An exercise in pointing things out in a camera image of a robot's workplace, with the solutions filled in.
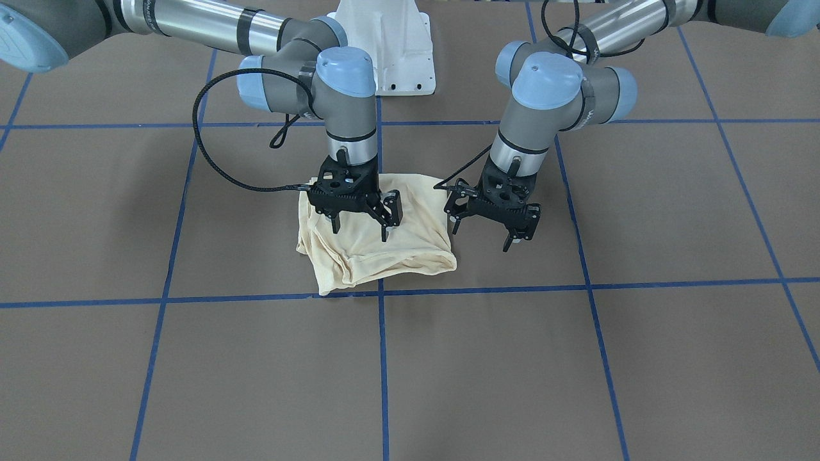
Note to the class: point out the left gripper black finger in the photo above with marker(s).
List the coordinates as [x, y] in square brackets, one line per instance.
[460, 205]
[521, 224]

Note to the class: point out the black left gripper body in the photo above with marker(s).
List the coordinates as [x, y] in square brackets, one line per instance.
[456, 203]

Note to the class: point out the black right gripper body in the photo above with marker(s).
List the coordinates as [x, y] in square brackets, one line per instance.
[390, 209]

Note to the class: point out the beige long sleeve graphic shirt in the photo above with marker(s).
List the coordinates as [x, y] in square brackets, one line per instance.
[356, 255]

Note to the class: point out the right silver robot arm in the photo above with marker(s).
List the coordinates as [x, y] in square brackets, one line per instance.
[300, 68]

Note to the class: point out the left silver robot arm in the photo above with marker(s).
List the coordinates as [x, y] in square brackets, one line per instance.
[557, 86]

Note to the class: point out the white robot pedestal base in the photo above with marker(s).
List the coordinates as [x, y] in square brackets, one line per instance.
[398, 37]

